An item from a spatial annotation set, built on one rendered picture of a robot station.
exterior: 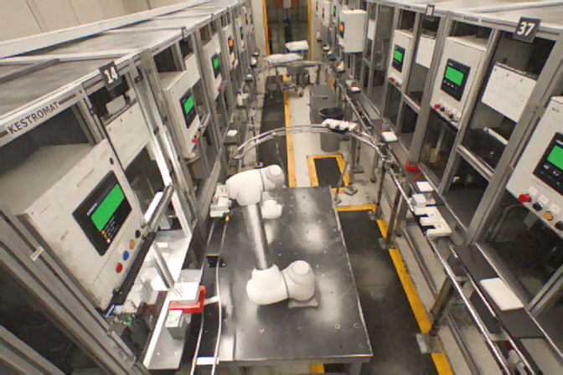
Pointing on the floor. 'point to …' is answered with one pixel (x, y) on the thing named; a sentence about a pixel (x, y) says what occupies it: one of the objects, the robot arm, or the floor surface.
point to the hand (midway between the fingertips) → (227, 213)
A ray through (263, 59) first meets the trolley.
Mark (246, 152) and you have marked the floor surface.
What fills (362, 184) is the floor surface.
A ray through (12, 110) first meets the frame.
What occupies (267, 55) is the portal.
